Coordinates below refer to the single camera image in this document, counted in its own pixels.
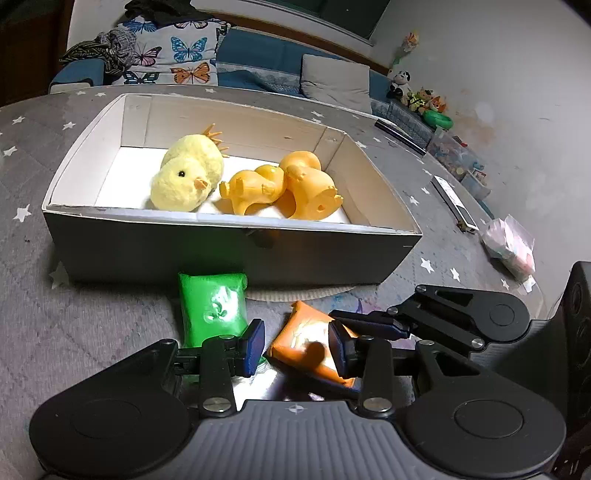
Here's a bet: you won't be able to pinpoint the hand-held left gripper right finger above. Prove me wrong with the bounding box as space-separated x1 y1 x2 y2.
329 319 468 415

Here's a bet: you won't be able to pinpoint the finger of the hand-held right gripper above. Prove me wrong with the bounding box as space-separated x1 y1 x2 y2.
329 284 486 352

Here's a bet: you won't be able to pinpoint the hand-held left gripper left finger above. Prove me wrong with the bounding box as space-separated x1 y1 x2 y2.
153 318 267 416

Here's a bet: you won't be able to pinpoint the orange packet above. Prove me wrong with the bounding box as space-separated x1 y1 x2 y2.
268 300 362 388

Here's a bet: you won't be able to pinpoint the green packet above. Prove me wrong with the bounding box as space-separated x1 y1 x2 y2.
178 271 267 370

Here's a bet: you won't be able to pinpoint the grey cardboard box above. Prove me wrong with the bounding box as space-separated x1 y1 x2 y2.
41 92 423 289

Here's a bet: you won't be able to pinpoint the clear plastic bag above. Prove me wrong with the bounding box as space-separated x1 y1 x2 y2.
480 214 537 283

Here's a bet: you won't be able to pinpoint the white flat remote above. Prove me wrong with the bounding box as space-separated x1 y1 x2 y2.
431 175 479 232

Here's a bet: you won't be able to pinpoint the orange rubber duck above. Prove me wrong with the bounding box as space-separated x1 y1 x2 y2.
219 165 287 216
277 150 345 221

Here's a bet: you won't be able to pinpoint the grey star-print blanket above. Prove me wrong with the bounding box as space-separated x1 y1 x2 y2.
0 85 555 480

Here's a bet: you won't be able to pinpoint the clear toy storage box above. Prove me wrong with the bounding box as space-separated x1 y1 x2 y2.
425 127 491 200

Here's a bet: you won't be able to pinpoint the yellow plush chick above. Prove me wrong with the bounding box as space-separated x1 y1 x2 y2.
151 123 230 213

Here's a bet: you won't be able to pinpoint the black stick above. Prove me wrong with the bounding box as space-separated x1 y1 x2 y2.
376 119 428 156

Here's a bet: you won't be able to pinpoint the cluster of small plush toys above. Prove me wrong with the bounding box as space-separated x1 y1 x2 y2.
408 87 448 114

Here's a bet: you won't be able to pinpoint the black and white plush toy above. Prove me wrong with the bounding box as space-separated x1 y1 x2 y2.
386 69 413 100

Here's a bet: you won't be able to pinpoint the grey pillow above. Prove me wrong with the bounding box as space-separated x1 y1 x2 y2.
300 54 373 110

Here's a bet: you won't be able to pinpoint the blue sofa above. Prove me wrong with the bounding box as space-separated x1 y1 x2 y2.
49 23 419 121

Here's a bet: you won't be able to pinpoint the butterfly print cushion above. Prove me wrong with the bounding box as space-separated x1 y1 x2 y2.
121 18 221 86

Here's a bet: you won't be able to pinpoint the dark crumpled clothes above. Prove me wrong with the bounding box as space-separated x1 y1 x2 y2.
59 28 139 75

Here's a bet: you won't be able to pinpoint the green ring toy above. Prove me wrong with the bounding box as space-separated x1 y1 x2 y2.
425 110 454 130

